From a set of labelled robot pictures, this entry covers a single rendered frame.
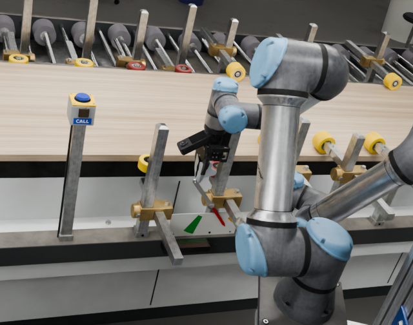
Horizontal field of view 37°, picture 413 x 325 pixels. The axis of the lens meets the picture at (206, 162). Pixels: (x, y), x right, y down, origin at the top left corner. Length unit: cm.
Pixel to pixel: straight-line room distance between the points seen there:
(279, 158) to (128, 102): 128
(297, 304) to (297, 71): 55
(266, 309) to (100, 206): 98
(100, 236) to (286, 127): 97
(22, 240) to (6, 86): 72
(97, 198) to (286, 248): 107
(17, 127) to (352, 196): 124
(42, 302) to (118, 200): 56
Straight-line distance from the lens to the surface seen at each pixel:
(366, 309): 334
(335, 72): 143
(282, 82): 137
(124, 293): 268
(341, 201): 160
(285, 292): 153
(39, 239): 211
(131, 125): 240
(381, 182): 155
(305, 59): 140
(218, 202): 217
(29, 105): 244
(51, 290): 258
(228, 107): 175
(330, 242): 142
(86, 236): 214
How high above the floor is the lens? 207
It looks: 31 degrees down
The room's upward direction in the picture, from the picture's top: 14 degrees clockwise
